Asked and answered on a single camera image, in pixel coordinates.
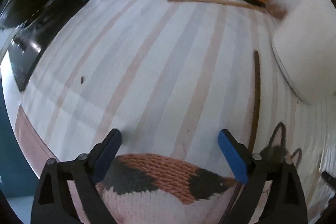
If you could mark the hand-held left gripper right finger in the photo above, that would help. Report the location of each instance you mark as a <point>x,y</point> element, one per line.
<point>233,155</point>

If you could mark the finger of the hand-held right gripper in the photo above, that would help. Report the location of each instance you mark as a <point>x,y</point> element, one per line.
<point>328,177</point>

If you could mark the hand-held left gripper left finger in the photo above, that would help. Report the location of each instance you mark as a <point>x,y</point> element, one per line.
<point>105,158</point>

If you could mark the brown wooden chopstick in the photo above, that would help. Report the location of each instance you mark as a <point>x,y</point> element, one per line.
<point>223,2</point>
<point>256,87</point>

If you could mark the cream plastic utensil holder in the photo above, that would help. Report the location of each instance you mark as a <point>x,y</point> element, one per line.
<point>309,56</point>

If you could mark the blue cabinet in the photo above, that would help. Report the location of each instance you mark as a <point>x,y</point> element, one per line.
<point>10,161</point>

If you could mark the striped cat print tablecloth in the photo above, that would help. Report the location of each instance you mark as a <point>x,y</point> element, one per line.
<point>131,56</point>

